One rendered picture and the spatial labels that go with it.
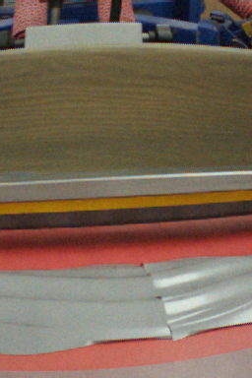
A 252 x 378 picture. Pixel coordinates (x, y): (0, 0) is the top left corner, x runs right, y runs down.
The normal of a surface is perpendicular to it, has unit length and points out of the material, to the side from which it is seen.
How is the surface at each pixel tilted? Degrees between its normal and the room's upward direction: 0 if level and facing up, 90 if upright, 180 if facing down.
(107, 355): 16
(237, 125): 74
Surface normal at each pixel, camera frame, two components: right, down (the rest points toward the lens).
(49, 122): 0.16, 0.30
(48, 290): 0.02, -0.69
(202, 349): 0.00, -0.95
